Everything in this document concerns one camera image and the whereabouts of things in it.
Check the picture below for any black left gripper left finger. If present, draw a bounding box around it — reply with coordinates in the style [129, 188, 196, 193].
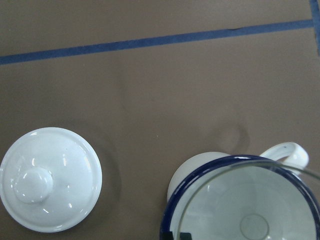
[163, 231, 173, 240]

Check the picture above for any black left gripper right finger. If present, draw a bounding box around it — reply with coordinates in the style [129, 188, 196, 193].
[180, 232, 193, 240]

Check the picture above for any clear glass funnel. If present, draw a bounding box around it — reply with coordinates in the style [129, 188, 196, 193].
[174, 161, 320, 240]

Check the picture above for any white ceramic lid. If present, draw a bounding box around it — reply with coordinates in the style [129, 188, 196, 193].
[0, 127, 102, 233]

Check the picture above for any white enamel cup blue rim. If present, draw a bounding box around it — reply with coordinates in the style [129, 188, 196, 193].
[159, 142, 320, 240]

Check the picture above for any brown paper table cover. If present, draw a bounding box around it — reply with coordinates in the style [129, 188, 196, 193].
[0, 0, 320, 240]

